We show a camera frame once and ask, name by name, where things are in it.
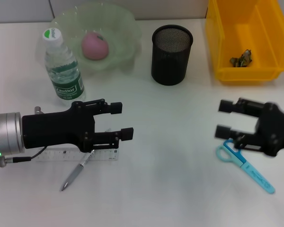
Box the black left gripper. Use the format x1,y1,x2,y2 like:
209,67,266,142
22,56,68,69
21,98,134,153

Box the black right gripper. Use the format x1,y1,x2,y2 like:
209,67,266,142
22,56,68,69
214,97,284,157

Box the clear green-label water bottle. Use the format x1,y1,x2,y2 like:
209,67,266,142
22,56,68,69
42,27,87,106

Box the pink peach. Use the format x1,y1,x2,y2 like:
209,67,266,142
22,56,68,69
81,32,109,61

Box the transparent plastic ruler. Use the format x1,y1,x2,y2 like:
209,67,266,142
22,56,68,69
35,148,120,163

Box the blue teal scissors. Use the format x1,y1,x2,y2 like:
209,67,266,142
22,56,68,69
215,139,275,194

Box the grey ballpoint pen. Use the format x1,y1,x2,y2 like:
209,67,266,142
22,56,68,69
59,127,112,192

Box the translucent green fruit plate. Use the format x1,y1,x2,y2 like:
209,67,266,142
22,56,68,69
35,3,142,80

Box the black mesh pen holder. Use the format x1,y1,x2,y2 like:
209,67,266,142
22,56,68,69
151,25,194,86

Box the yellow plastic bin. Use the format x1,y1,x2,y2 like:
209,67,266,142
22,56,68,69
204,0,284,86

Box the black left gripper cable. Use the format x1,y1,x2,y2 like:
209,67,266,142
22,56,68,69
0,146,48,168

